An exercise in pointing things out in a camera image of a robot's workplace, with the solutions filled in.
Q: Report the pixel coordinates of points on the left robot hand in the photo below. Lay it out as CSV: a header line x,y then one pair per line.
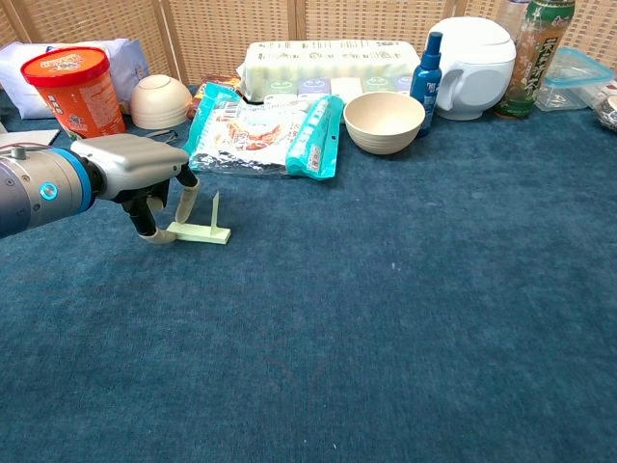
x,y
130,156

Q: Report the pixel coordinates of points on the small green paper piece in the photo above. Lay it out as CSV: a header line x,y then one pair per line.
x,y
215,209

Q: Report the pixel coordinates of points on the pale green rectangular block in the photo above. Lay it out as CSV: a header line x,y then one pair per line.
x,y
202,234

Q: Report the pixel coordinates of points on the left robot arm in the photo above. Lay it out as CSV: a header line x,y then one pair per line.
x,y
34,188

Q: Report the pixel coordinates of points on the black eyeglasses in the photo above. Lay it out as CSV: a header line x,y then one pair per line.
x,y
166,135

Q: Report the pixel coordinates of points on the upside-down beige bowl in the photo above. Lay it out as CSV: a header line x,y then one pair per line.
x,y
161,103

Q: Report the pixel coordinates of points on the red instant noodle cup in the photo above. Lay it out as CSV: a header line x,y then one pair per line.
x,y
82,96

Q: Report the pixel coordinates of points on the brown cookie packet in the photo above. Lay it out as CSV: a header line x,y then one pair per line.
x,y
207,84

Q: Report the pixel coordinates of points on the teal clear snack bag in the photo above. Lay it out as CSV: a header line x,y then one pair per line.
x,y
250,137

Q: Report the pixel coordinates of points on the white blue tissue package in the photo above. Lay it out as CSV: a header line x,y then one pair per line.
x,y
19,72

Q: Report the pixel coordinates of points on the wicker folding screen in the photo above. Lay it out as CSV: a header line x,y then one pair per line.
x,y
217,34

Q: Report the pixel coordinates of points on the large toilet paper pack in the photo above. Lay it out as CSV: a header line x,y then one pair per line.
x,y
328,60

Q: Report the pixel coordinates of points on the upright beige bowl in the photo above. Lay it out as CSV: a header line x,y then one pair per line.
x,y
383,125

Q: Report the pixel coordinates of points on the blue table cloth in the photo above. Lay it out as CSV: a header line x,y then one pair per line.
x,y
337,313

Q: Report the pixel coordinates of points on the blue spray bottle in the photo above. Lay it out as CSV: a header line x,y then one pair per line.
x,y
425,82

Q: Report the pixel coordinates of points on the white lidded container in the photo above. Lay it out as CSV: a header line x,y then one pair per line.
x,y
477,72

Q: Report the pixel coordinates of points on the clear water bottle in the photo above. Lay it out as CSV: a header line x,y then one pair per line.
x,y
511,19

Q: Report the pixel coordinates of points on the green tea bottle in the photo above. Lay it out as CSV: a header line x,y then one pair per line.
x,y
532,62

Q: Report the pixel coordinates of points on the clear box blue lid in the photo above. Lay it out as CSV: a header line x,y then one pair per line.
x,y
573,79

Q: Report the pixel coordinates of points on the small glass bowl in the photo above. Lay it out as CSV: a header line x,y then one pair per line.
x,y
608,113

